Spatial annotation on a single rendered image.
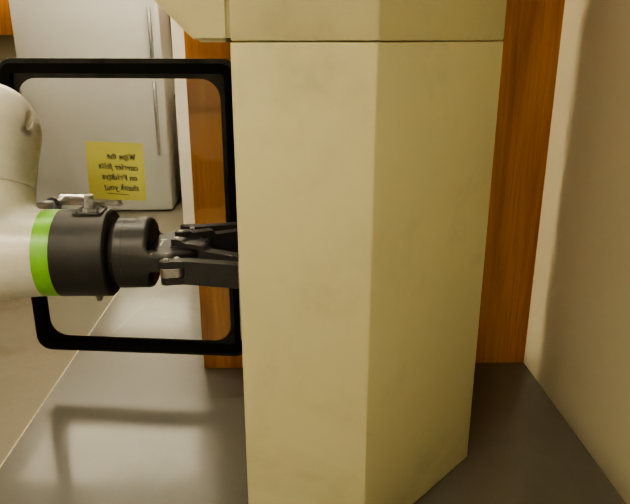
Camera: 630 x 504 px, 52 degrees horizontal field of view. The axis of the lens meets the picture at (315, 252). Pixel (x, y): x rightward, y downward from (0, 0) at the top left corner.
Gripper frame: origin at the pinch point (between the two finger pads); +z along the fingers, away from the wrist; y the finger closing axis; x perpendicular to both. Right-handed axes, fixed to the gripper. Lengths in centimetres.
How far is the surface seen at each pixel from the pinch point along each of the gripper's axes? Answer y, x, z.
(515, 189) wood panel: 21.8, -1.6, 29.5
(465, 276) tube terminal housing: -4.0, 1.5, 15.9
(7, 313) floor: 260, 121, -155
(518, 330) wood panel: 21.7, 20.1, 32.2
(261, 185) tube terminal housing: -15.3, -10.6, -4.4
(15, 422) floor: 154, 121, -109
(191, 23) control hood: -15.3, -22.7, -9.2
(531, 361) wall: 27, 28, 37
